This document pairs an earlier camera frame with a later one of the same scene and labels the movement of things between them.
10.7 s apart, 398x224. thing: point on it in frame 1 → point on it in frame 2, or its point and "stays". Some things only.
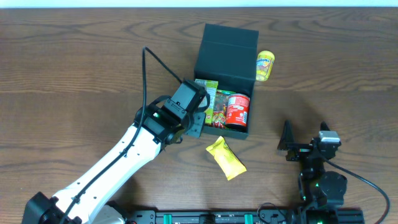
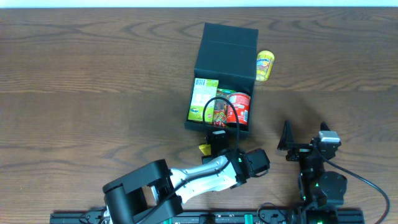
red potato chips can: x=237 y=109 stays
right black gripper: x=301 y=150 stays
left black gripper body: x=196 y=125 → x=212 y=149
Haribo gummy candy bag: x=219 y=116 stays
